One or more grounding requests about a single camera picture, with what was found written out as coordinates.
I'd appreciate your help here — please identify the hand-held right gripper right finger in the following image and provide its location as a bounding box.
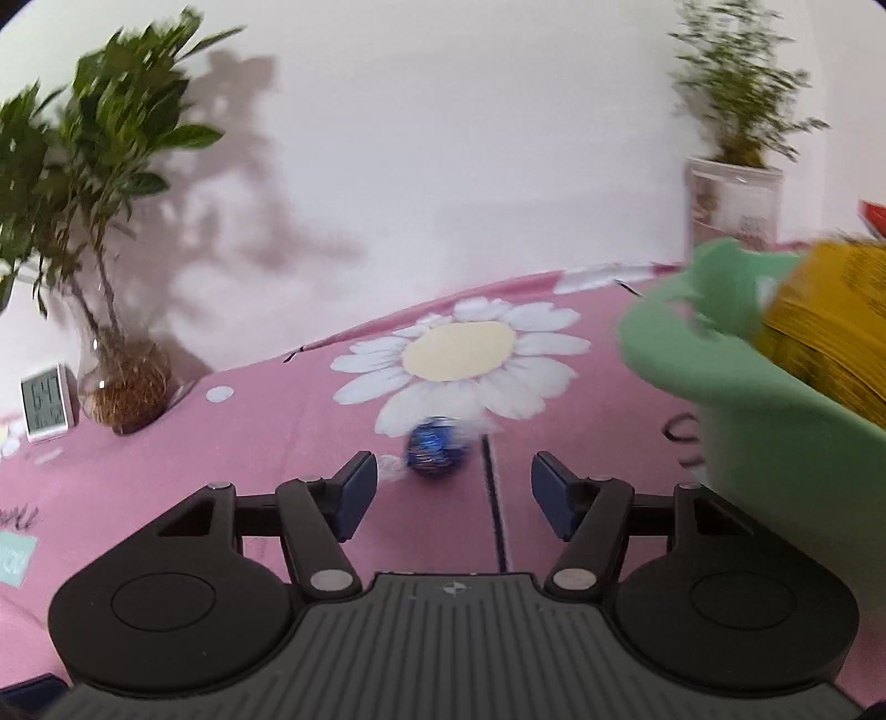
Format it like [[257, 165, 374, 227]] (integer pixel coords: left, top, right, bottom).
[[530, 450, 755, 602]]

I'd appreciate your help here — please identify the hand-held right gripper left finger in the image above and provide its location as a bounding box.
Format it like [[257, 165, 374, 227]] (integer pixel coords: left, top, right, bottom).
[[158, 450, 380, 600]]

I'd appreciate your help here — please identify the leafy plant in glass vase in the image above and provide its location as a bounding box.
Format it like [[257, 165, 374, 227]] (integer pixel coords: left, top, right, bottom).
[[0, 7, 246, 436]]

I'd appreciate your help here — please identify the small digital clock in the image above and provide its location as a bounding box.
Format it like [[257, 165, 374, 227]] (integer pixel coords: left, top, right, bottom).
[[19, 363, 76, 444]]

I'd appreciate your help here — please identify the feathery plant in white pot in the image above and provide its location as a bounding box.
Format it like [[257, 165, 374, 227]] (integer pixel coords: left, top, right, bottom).
[[668, 0, 832, 254]]

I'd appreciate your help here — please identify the green plastic bowl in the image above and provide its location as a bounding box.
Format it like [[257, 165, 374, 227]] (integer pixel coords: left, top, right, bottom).
[[617, 239, 886, 624]]

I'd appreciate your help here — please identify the yellow snack packet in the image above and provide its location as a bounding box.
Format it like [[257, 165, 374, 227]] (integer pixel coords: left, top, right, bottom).
[[754, 235, 886, 434]]

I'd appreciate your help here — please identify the blue foil candy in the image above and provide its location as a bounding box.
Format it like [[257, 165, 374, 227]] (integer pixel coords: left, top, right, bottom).
[[379, 414, 503, 482]]

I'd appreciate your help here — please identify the dark blue object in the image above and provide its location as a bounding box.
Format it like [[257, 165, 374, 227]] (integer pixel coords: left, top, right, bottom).
[[0, 675, 66, 707]]

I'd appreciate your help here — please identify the pink floral tablecloth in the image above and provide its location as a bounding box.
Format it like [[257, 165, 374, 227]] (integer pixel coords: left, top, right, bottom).
[[0, 239, 886, 700]]

